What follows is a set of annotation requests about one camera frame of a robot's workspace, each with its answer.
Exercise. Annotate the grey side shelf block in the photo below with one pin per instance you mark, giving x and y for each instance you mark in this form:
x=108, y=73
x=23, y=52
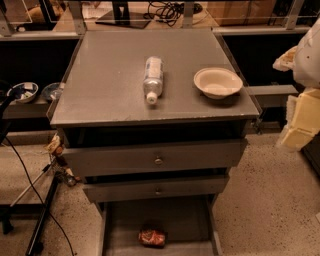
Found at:
x=270, y=96

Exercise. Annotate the dark blue bowl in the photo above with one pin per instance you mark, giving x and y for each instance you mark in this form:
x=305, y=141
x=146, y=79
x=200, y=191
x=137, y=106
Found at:
x=52, y=91

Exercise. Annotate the black monitor base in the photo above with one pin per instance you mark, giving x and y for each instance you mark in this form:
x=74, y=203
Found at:
x=121, y=16

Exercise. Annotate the white paper bowl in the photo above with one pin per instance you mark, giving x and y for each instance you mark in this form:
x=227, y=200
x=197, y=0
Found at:
x=217, y=83

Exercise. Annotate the black metal stand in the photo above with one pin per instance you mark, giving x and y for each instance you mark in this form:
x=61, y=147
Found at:
x=37, y=210

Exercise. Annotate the cardboard box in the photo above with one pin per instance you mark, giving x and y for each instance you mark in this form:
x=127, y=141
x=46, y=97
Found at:
x=243, y=12

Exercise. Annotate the grey middle drawer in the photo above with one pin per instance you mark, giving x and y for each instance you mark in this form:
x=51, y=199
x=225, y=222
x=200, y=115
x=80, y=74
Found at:
x=159, y=188

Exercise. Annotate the white bowl with items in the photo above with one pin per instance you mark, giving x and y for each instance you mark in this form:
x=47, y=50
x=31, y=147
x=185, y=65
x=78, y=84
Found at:
x=23, y=92

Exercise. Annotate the snack clutter pile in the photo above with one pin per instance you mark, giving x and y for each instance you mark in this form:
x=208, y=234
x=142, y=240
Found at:
x=59, y=165

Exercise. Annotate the clear plastic water bottle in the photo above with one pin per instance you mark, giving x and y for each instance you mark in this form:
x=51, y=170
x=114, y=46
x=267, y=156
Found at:
x=153, y=79

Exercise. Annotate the open grey bottom drawer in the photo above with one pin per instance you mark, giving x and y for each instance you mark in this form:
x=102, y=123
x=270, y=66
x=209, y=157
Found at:
x=187, y=222

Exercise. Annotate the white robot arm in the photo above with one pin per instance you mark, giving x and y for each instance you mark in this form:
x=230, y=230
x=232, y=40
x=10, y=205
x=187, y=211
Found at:
x=303, y=59

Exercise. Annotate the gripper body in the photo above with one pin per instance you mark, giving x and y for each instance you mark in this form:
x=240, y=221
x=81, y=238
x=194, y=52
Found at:
x=309, y=63

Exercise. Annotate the grey top drawer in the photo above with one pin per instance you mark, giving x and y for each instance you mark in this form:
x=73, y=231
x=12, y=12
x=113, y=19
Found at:
x=103, y=161

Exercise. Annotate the grey drawer cabinet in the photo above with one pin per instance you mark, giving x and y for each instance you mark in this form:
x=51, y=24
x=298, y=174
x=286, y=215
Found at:
x=103, y=103

